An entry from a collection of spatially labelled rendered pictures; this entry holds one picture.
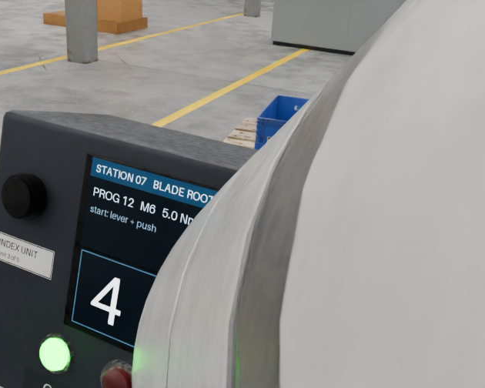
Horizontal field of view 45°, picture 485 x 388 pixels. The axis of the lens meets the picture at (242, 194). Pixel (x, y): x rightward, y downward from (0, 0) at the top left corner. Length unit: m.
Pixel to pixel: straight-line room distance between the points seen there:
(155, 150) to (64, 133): 0.07
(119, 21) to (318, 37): 2.68
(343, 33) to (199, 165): 7.62
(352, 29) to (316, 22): 0.48
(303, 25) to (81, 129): 7.71
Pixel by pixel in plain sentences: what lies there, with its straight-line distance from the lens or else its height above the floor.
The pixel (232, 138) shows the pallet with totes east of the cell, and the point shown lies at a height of 0.13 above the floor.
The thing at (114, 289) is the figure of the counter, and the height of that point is 1.17.
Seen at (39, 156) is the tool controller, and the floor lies 1.23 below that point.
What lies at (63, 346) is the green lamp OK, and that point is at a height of 1.12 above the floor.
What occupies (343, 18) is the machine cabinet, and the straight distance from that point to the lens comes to 7.91.
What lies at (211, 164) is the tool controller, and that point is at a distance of 0.32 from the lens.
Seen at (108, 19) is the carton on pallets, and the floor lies 0.16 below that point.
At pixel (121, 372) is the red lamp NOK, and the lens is 0.37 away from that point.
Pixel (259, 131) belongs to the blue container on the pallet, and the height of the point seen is 0.28.
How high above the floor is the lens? 1.37
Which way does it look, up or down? 24 degrees down
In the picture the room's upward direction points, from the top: 4 degrees clockwise
